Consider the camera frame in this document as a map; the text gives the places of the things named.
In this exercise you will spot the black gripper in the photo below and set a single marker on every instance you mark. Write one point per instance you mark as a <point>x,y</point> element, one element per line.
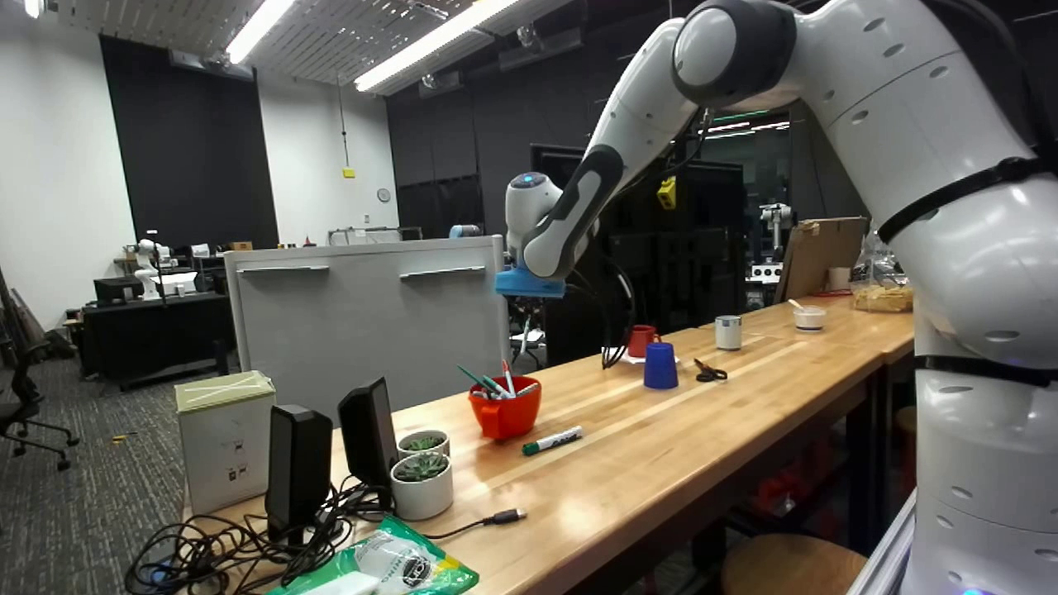
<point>529,317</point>

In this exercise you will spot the green pen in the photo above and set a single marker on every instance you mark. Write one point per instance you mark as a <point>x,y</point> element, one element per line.
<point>480,383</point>

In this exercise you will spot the red cup holding pens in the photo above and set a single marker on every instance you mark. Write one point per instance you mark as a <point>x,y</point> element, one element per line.
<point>507,419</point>

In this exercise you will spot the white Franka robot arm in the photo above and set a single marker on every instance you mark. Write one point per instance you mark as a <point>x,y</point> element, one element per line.
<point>970,276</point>

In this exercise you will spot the red pen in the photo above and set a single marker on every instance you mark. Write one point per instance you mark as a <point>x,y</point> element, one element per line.
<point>507,379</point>

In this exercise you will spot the blue plastic cup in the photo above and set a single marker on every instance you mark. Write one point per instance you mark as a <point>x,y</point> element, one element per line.
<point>662,368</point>

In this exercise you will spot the small white cup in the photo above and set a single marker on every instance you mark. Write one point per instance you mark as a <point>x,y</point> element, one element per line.
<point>730,332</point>

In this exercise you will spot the tiny white cup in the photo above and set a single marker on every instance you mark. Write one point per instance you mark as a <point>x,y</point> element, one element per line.
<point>841,280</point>

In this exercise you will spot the white paper sheet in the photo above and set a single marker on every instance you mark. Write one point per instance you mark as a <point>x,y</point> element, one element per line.
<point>617,355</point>

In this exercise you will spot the dark red mug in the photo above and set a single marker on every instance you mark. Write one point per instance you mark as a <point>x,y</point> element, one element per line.
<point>642,339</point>

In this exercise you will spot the small white plant pot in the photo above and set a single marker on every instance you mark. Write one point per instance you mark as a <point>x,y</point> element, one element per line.
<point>425,441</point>

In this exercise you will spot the grey partition panel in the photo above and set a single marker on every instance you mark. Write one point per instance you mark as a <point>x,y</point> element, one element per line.
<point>364,332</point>

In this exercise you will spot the yellow tag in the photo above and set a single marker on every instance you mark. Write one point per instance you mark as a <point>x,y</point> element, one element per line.
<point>668,192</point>

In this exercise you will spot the black speaker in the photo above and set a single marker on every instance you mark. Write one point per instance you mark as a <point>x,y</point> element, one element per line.
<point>299,467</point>
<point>369,434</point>

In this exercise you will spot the white mug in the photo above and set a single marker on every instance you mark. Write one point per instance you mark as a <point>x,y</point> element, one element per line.
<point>420,492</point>

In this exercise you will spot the white bowl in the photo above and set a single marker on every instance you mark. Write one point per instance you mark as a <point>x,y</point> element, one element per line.
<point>808,320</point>

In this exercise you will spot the long ceiling light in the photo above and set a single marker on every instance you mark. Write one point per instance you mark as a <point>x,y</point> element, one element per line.
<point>435,40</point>
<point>260,28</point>

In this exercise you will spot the green wipes package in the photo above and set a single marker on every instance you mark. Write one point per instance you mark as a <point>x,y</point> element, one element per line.
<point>384,568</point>

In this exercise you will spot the white box with green lid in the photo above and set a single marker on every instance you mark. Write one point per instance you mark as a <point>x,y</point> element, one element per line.
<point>226,447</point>

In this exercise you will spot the clear plastic bag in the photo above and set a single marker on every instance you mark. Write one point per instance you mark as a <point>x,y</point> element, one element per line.
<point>886,289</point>

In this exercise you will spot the round wooden stool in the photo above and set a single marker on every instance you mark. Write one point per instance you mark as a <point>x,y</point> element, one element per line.
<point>788,568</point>

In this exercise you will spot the black desk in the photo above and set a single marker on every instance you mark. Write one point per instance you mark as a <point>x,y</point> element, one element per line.
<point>154,334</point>

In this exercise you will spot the black office chair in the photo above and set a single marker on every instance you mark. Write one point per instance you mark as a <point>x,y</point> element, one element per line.
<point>21,408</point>

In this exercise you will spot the round wall clock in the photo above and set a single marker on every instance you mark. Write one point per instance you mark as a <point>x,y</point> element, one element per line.
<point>384,197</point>

